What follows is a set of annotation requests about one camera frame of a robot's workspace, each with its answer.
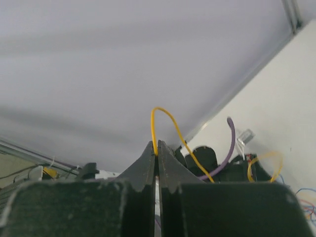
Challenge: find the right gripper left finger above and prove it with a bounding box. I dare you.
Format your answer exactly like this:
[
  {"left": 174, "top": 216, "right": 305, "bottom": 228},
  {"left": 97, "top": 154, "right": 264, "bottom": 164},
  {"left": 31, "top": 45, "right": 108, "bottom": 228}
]
[{"left": 0, "top": 142, "right": 155, "bottom": 237}]

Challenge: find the left aluminium frame post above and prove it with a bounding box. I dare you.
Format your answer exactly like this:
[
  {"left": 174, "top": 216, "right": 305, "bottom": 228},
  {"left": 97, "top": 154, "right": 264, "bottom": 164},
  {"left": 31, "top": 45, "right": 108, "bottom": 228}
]
[{"left": 281, "top": 0, "right": 303, "bottom": 35}]

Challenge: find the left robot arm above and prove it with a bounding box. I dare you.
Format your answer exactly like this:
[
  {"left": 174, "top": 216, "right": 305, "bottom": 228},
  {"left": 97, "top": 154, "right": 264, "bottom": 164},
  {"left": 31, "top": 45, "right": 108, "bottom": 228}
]
[{"left": 174, "top": 146, "right": 271, "bottom": 182}]

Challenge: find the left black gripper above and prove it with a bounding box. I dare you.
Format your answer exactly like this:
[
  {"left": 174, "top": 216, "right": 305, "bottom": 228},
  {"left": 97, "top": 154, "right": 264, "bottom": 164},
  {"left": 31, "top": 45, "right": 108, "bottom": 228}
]
[{"left": 237, "top": 154, "right": 272, "bottom": 182}]

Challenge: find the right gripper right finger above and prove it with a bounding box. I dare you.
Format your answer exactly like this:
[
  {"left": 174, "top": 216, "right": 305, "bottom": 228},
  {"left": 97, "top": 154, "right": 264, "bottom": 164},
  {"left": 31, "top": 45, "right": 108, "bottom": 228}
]
[{"left": 157, "top": 141, "right": 309, "bottom": 237}]

